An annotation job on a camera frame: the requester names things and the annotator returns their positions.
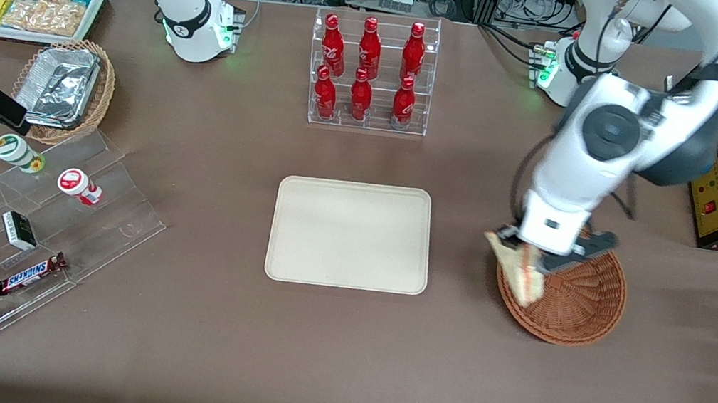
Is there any triangle sandwich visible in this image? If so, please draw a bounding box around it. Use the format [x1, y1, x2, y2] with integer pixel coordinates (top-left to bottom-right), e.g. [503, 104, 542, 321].
[475, 232, 553, 310]

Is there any brown wicker basket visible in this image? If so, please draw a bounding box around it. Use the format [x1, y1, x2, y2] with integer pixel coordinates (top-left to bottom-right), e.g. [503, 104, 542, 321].
[486, 214, 637, 355]

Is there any light wicker basket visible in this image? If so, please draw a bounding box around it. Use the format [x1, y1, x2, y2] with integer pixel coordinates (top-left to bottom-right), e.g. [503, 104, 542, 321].
[6, 29, 122, 153]

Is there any cream plastic serving tray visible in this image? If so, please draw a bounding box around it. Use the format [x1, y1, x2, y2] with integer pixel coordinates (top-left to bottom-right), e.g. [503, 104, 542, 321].
[263, 167, 442, 305]

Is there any green lid sunflower cup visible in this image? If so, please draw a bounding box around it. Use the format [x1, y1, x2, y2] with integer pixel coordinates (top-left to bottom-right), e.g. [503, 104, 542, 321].
[0, 132, 50, 176]

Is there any white rectangular snack bin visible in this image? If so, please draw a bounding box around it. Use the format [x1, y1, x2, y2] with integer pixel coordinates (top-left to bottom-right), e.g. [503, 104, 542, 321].
[0, 0, 107, 55]

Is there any red lid yogurt cup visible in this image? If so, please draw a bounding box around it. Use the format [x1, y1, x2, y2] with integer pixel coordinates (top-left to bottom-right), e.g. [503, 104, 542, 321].
[54, 166, 106, 209]

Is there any large clear nut bag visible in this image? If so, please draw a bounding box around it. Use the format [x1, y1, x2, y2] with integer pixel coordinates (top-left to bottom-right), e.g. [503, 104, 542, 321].
[0, 0, 87, 40]

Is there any small black carton box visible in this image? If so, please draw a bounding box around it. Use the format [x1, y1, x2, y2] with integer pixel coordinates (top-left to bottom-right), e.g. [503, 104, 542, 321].
[0, 209, 43, 253]

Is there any clear acrylic stepped display stand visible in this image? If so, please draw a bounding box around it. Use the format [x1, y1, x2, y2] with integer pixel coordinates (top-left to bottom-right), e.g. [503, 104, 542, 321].
[0, 115, 180, 392]

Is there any clear acrylic bottle rack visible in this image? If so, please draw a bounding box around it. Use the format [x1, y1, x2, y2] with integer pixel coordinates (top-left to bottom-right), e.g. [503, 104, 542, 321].
[298, 0, 444, 142]

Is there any Snickers chocolate bar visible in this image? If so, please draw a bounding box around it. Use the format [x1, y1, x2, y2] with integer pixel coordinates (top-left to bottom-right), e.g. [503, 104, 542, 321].
[0, 244, 70, 306]

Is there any red cola bottle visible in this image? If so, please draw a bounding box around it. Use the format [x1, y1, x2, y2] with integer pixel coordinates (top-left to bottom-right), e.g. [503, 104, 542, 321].
[354, 15, 387, 81]
[346, 67, 377, 123]
[310, 64, 342, 122]
[389, 74, 420, 131]
[316, 13, 353, 77]
[398, 21, 430, 83]

